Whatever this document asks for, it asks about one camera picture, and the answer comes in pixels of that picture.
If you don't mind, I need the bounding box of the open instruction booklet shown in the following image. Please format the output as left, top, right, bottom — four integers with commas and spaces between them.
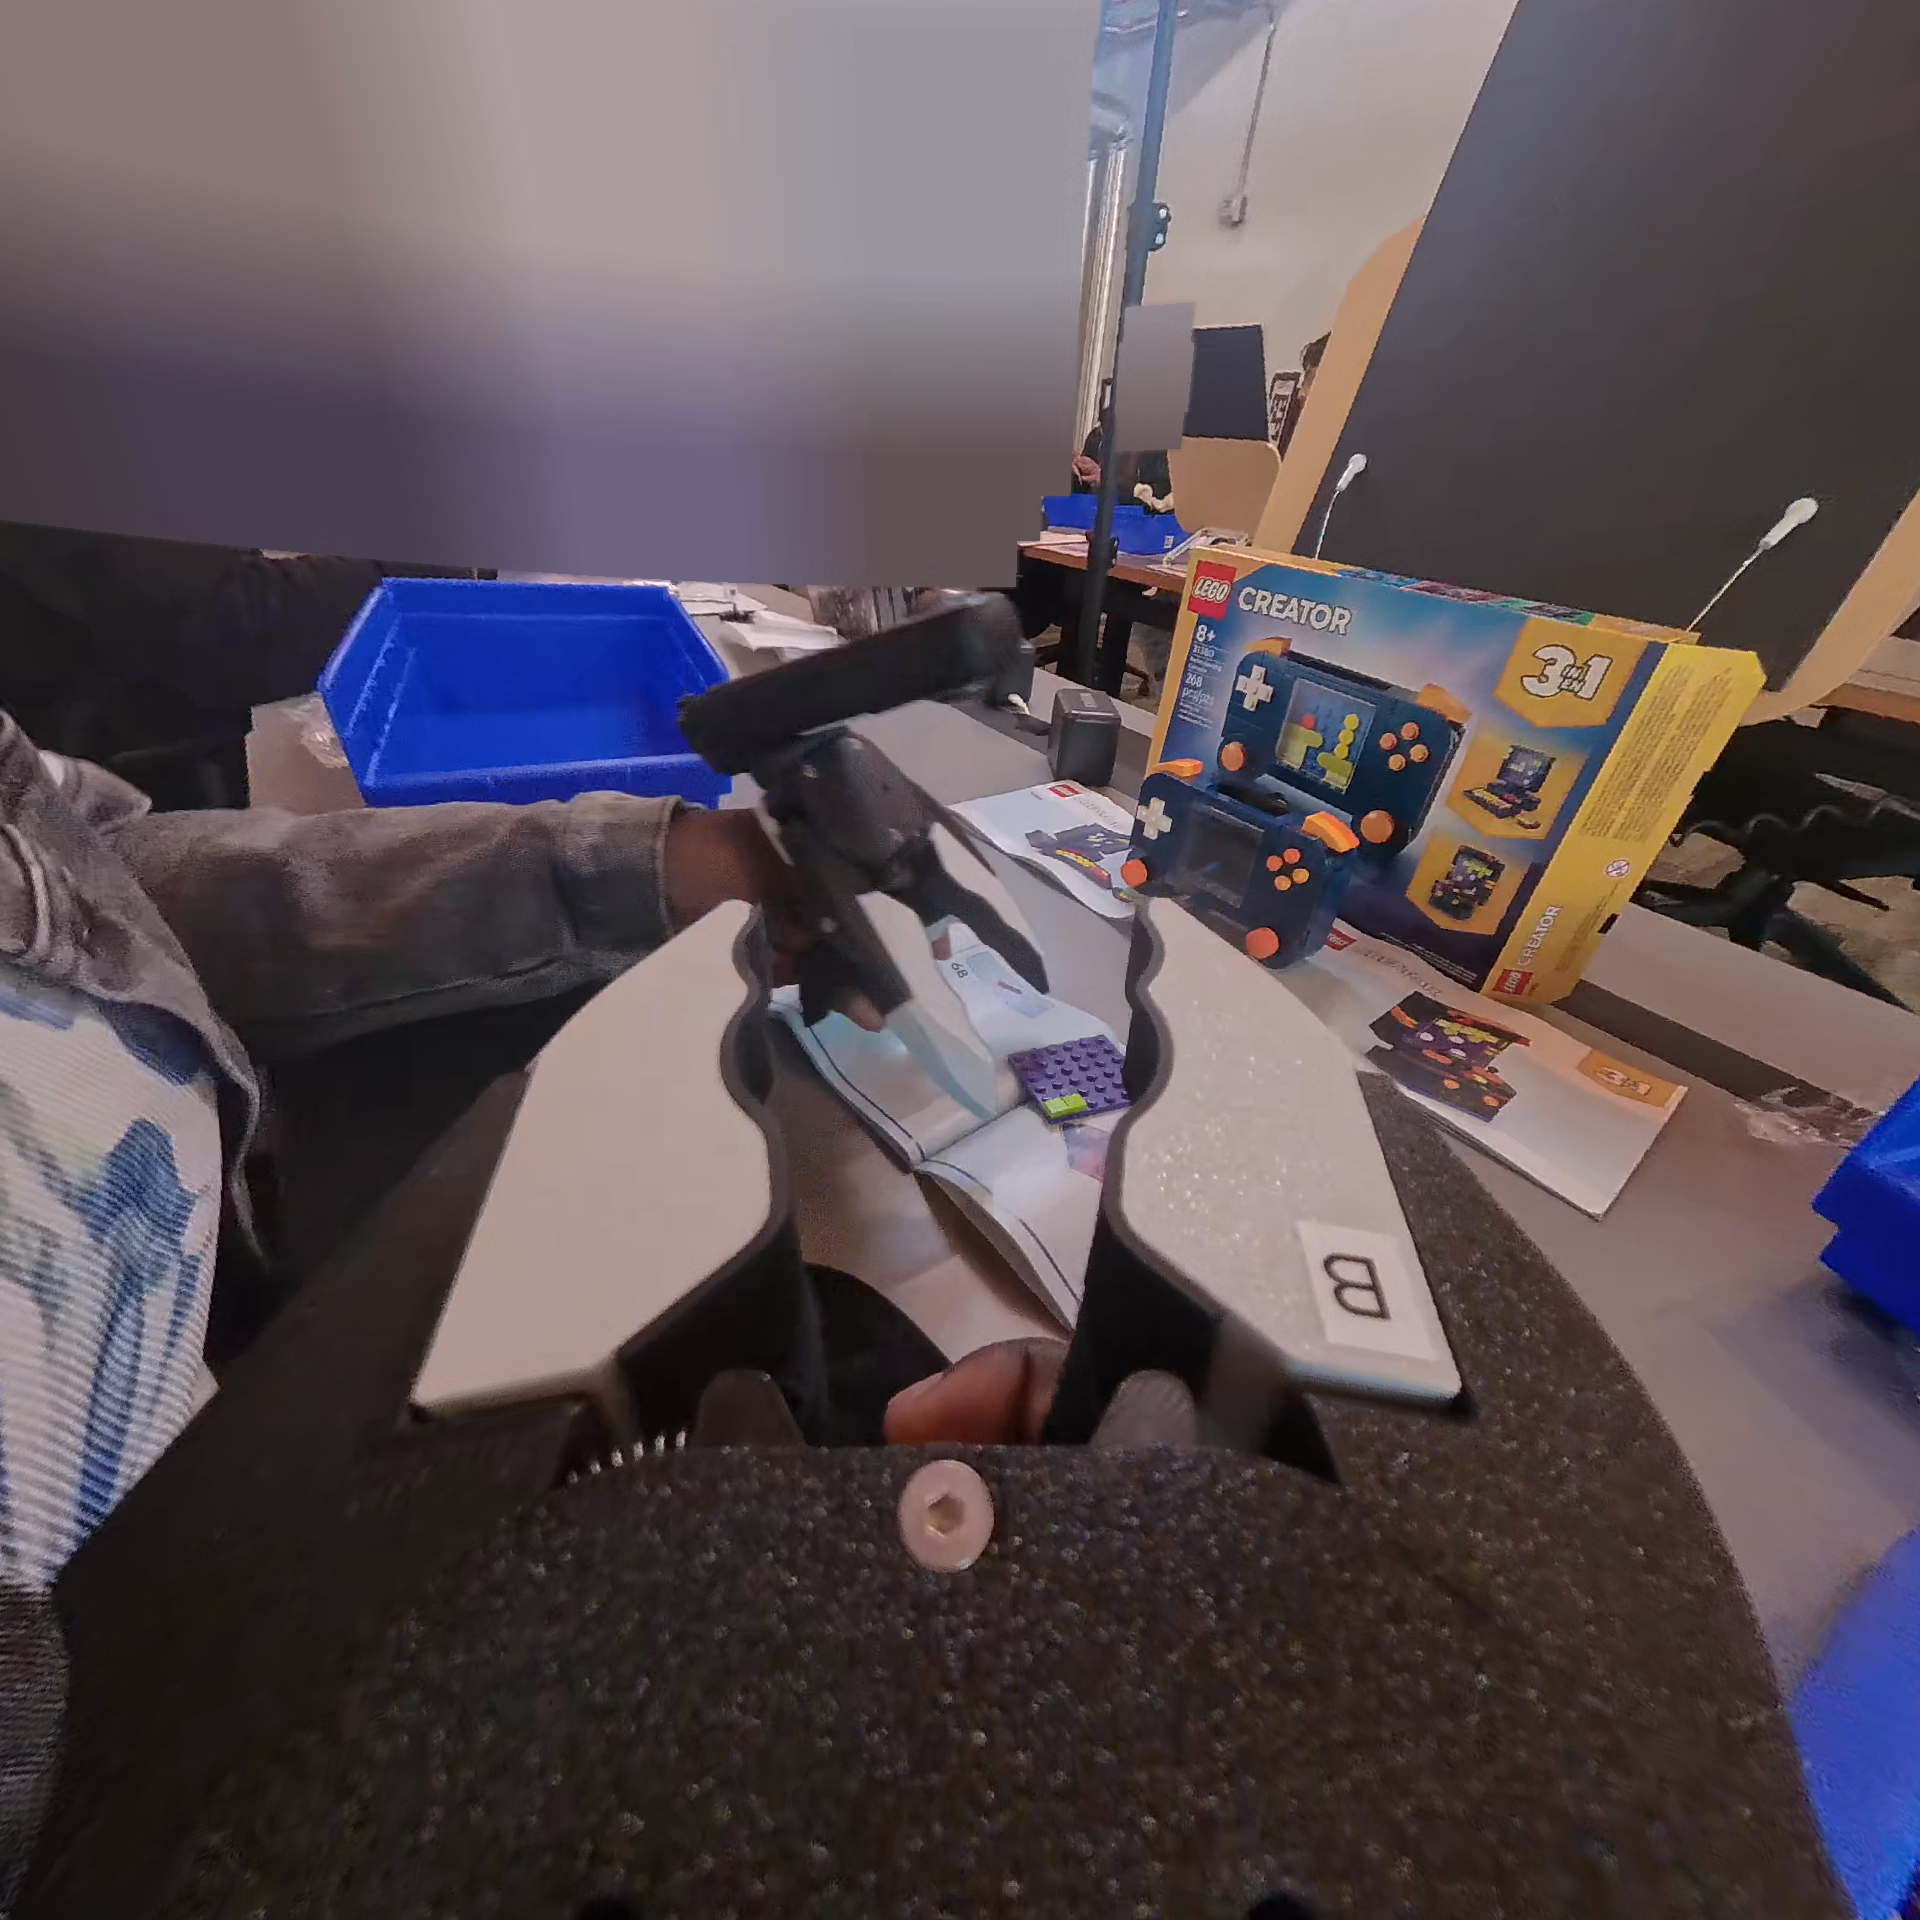
773, 943, 1144, 1325

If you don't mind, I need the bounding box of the small white instruction booklet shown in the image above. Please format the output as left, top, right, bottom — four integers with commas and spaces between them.
951, 784, 1144, 922

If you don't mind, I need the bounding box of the tripod pole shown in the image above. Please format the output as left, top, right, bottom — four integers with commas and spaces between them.
1072, 0, 1180, 693

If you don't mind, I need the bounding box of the wooden table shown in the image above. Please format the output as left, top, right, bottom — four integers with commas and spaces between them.
1019, 533, 1202, 602

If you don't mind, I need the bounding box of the clear plastic bag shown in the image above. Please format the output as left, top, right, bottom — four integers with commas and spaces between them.
1739, 1083, 1876, 1149

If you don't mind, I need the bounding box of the person's right hand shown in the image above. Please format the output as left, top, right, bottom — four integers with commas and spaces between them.
885, 1339, 1069, 1444

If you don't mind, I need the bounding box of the small black cube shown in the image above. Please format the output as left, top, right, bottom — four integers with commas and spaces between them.
1047, 688, 1125, 788

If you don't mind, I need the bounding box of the person's left hand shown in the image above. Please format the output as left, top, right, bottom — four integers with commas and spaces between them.
668, 806, 794, 943

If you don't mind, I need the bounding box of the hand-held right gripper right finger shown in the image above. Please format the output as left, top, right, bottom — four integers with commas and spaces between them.
1047, 895, 1466, 1444

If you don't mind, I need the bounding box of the instruction booklet purple cover picture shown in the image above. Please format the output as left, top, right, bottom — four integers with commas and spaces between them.
1357, 943, 1688, 1220

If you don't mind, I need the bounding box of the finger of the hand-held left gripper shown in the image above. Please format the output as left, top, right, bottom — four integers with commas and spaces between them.
907, 861, 1051, 994
862, 900, 1007, 1122

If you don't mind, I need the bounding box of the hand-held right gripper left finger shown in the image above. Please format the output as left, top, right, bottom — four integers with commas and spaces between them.
406, 900, 824, 1448

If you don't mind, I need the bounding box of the black office chair base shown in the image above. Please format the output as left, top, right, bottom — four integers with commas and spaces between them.
1640, 719, 1920, 1007

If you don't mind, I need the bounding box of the person's arm in grey sleeve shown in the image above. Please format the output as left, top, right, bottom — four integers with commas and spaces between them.
0, 704, 269, 1920

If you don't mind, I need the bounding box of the small black board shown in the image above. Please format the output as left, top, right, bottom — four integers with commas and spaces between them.
1184, 322, 1286, 445

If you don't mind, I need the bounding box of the blue toy game console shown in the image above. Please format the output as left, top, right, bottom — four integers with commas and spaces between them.
1120, 756, 1360, 964

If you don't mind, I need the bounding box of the large black board on cardboard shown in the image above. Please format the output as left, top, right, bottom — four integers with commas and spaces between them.
1252, 0, 1920, 706

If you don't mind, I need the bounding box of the yellow and blue toy box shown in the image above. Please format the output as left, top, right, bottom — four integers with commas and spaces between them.
1141, 543, 1767, 1007

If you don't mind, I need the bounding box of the purple studded toy plate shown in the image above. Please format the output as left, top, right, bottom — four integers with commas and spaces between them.
1007, 1035, 1131, 1120

